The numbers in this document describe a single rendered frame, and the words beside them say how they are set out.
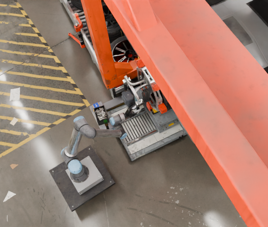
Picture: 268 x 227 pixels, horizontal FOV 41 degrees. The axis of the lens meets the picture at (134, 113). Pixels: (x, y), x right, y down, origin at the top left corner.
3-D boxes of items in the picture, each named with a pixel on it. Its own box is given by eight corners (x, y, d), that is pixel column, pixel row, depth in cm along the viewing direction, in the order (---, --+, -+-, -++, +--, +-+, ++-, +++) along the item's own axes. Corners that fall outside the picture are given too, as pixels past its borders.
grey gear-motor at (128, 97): (155, 102, 498) (154, 88, 467) (128, 114, 491) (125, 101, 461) (149, 92, 506) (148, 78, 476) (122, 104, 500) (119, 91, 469)
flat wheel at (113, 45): (163, 62, 506) (163, 52, 486) (129, 90, 488) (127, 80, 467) (132, 38, 533) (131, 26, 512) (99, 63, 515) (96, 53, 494)
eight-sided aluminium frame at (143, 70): (163, 115, 429) (162, 91, 382) (158, 118, 428) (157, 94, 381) (142, 83, 455) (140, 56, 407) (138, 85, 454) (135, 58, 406)
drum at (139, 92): (154, 94, 421) (154, 88, 409) (138, 102, 418) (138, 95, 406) (149, 85, 428) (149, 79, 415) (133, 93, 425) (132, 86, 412)
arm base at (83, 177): (78, 184, 414) (75, 182, 405) (68, 173, 422) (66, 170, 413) (90, 174, 419) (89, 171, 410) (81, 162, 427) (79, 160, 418)
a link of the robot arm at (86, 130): (88, 133, 355) (130, 133, 409) (82, 124, 360) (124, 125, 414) (82, 140, 359) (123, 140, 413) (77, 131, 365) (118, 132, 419)
